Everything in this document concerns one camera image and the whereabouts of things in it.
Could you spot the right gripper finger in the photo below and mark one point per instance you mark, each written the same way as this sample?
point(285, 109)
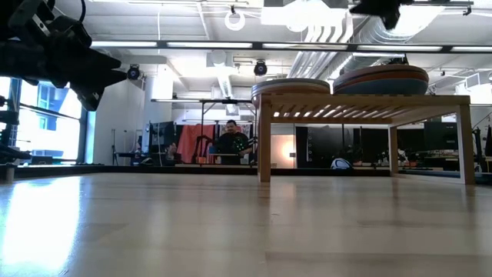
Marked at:
point(393, 19)

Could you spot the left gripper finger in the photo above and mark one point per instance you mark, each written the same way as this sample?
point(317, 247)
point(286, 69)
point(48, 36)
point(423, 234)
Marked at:
point(90, 96)
point(104, 73)

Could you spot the dusty pink plate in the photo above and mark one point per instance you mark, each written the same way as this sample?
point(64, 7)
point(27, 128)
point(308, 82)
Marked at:
point(384, 67)

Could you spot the orange-red plate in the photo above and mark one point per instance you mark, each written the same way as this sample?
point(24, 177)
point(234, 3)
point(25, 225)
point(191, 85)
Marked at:
point(384, 75)

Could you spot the blue-grey plate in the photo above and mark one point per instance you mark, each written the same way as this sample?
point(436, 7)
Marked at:
point(380, 87)

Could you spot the beige grey plate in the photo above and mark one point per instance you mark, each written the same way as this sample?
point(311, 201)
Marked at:
point(290, 80)

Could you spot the sage green plate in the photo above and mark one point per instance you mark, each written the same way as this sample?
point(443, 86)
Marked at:
point(290, 85)

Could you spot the salmon tan plate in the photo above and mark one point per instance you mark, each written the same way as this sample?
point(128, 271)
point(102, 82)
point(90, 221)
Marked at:
point(292, 91)

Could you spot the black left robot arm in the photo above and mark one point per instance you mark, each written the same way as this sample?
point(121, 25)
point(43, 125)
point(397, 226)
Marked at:
point(19, 57)

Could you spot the wooden slatted shelf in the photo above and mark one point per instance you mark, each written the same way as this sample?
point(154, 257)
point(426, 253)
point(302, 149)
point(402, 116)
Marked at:
point(365, 101)

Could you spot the black round ceiling fixture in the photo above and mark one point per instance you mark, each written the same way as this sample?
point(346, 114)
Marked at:
point(133, 72)
point(260, 68)
point(397, 60)

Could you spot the large bright window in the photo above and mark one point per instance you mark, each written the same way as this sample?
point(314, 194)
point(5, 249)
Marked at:
point(50, 134)

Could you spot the black equipment stand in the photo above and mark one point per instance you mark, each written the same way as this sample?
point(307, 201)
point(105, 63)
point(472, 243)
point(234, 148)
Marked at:
point(7, 127)

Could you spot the orange hanging cloth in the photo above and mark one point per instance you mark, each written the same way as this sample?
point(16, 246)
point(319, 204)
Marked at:
point(190, 140)

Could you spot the black-framed background table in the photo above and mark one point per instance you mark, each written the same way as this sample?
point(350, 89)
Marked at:
point(215, 101)

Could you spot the dark background monitor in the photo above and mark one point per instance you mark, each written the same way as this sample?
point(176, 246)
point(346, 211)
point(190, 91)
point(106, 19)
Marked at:
point(441, 135)

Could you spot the black background cabinet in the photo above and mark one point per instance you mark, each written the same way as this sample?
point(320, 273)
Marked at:
point(326, 146)

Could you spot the person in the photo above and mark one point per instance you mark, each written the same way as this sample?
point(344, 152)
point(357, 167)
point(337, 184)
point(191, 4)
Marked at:
point(232, 144)

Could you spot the silver ventilation duct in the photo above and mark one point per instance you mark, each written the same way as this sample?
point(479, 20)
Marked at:
point(369, 34)

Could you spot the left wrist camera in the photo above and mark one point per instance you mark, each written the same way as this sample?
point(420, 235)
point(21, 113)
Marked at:
point(69, 34)

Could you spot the ceiling track rail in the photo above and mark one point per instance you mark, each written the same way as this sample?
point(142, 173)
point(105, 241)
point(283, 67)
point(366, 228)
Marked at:
point(442, 3)

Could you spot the black aluminium table frame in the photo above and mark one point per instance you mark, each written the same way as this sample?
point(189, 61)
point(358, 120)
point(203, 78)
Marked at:
point(115, 169)

